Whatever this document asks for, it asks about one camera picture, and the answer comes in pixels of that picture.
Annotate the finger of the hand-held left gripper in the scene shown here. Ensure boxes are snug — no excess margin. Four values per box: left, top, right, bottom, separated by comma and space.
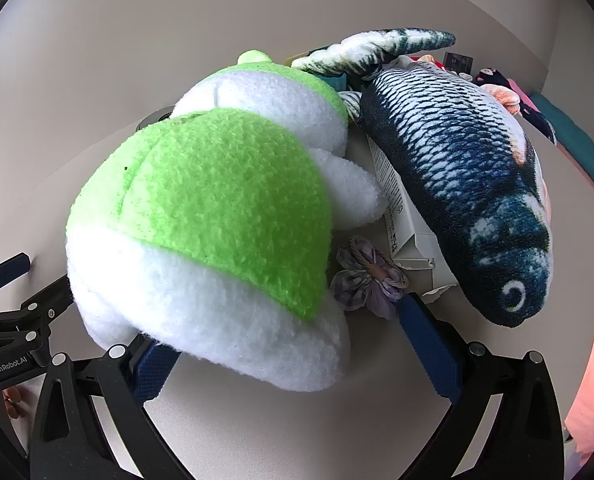
0, 252, 32, 308
19, 272, 75, 333

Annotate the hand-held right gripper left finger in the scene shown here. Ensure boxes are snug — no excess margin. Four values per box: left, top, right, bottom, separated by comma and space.
29, 332, 193, 480

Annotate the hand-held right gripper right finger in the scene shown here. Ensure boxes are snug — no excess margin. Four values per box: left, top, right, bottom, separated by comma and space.
397, 292, 565, 480

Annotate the green and white plush toy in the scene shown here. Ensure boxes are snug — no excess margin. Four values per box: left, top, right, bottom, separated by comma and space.
66, 49, 388, 393

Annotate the person's left hand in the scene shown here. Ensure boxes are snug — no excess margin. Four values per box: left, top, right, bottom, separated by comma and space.
1, 385, 30, 418

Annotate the pink bed sheet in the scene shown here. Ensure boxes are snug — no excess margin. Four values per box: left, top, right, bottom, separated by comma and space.
542, 145, 594, 441

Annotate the blue fish plush toy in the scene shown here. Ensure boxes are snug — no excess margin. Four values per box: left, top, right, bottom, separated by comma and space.
291, 29, 555, 330

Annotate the teal pillow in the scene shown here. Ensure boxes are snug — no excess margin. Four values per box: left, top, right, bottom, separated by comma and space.
527, 92, 594, 201

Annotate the grey cable grommet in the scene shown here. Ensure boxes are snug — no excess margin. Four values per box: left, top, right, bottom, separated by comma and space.
136, 107, 175, 131

